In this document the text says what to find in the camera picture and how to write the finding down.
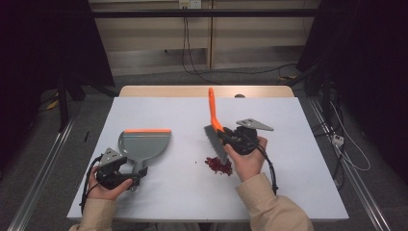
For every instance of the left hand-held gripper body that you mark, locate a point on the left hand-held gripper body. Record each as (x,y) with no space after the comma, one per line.
(110,155)

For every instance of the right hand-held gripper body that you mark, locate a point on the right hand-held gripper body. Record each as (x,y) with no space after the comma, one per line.
(245,141)

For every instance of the orange brush with grey bristles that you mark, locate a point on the orange brush with grey bristles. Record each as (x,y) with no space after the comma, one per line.
(215,115)

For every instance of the grey dustpan with orange lip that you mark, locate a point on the grey dustpan with orange lip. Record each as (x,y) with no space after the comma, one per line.
(146,144)

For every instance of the red kidney beans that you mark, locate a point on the red kidney beans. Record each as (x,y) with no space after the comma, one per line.
(219,166)

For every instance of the person's right hand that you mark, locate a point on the person's right hand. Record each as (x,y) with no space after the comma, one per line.
(248,165)

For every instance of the person's left hand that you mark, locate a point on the person's left hand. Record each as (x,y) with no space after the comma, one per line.
(102,192)

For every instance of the grey table grommet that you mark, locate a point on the grey table grommet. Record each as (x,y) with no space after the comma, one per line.
(240,96)

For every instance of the white table cover sheet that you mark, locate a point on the white table cover sheet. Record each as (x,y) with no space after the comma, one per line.
(288,179)

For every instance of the wooden table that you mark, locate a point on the wooden table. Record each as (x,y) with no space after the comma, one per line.
(173,91)

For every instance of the white power strip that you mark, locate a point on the white power strip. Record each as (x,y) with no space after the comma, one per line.
(337,140)

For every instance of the black horizontal bar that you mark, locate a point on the black horizontal bar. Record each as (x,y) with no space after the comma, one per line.
(205,13)

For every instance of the black curtain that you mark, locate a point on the black curtain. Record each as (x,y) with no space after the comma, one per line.
(369,64)
(41,48)

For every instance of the metal floor rail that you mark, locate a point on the metal floor rail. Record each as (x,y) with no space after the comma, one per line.
(352,179)
(41,173)

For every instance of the white wall socket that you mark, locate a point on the white wall socket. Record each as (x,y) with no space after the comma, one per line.
(190,4)

